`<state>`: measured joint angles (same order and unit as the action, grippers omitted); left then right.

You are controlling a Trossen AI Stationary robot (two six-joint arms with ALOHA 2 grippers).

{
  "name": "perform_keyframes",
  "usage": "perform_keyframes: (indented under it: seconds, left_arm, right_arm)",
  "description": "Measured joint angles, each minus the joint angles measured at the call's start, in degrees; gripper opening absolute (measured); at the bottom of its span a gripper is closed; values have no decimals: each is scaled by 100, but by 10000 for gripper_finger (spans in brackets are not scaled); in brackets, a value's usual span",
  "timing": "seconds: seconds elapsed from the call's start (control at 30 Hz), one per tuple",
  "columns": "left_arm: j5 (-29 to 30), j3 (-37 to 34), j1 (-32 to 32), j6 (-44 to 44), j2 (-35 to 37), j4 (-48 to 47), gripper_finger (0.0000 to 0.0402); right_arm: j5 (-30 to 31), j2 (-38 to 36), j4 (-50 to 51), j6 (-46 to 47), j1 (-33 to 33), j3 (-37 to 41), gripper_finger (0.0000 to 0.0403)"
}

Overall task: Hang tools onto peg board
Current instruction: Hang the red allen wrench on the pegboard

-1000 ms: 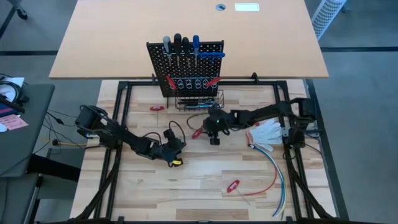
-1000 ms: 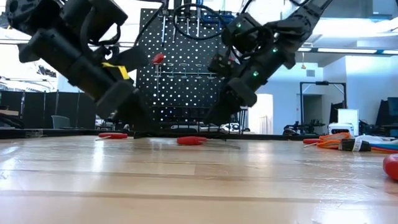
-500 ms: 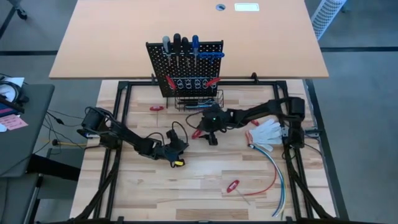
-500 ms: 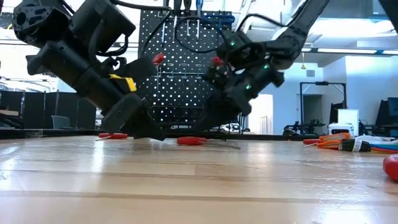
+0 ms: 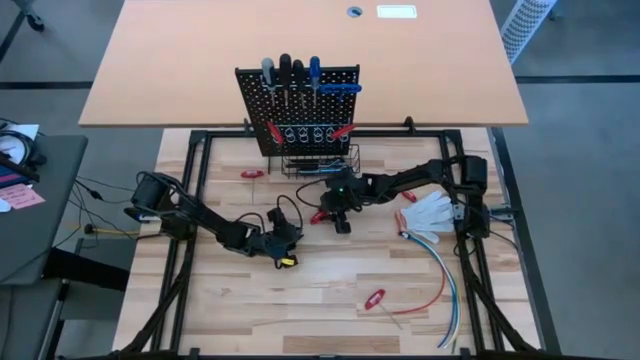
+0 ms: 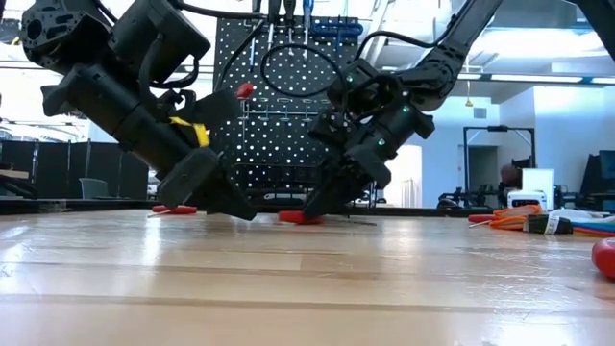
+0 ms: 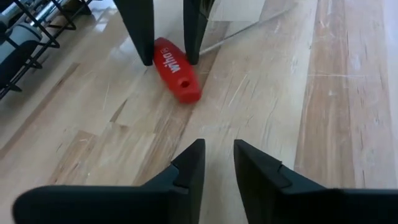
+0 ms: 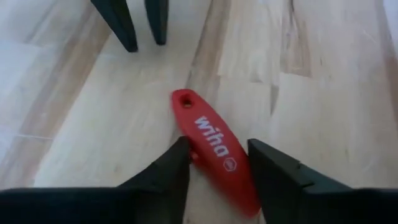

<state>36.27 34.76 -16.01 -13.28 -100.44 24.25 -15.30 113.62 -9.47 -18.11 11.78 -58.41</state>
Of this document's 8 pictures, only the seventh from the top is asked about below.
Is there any black wire basket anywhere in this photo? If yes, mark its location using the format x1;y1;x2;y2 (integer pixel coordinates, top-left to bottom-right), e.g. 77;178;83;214
0;0;93;100

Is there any red T-handle hex key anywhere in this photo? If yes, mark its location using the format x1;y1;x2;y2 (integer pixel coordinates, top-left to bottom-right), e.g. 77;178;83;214
153;6;292;105

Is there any silver ratchet wrench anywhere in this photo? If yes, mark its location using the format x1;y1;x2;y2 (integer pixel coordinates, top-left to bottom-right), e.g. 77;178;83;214
0;0;68;24

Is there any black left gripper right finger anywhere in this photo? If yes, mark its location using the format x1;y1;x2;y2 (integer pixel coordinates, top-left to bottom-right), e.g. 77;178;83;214
233;139;398;224

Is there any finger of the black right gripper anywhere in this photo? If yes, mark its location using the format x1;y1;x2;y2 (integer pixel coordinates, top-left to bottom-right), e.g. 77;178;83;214
183;0;215;65
113;0;155;67

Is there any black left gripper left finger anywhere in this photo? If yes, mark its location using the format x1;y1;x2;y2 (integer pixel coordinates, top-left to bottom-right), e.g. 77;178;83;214
12;138;206;224

